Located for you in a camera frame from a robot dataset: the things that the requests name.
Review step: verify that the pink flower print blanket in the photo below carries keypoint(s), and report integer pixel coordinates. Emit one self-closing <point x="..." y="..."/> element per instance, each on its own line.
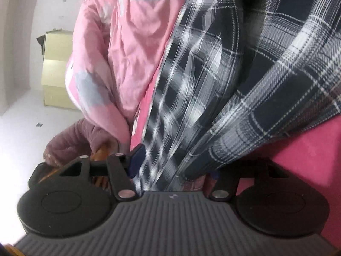
<point x="306" y="170"/>

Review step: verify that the black white plaid shirt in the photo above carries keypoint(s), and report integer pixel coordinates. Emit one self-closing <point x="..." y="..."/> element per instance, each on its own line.
<point x="253" y="72"/>

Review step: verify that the yellow-green wardrobe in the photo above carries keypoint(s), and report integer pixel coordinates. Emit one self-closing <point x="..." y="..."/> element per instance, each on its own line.
<point x="54" y="72"/>

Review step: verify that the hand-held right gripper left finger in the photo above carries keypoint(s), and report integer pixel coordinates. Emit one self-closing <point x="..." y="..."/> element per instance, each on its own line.
<point x="137" y="160"/>

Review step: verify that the pink grey floral quilt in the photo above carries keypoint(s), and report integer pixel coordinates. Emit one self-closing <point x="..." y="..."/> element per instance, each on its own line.
<point x="120" y="58"/>

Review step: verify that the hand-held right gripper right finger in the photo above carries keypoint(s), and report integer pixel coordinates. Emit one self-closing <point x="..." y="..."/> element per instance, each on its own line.
<point x="226" y="185"/>

